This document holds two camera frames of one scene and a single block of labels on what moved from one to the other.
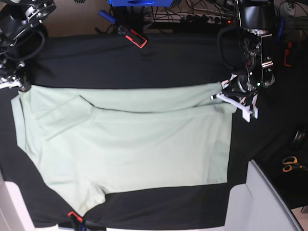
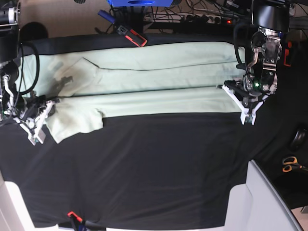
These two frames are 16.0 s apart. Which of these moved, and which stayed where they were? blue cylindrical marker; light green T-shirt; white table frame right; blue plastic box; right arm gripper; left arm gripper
Moved: left arm gripper; light green T-shirt
Stayed: right arm gripper; blue cylindrical marker; blue plastic box; white table frame right
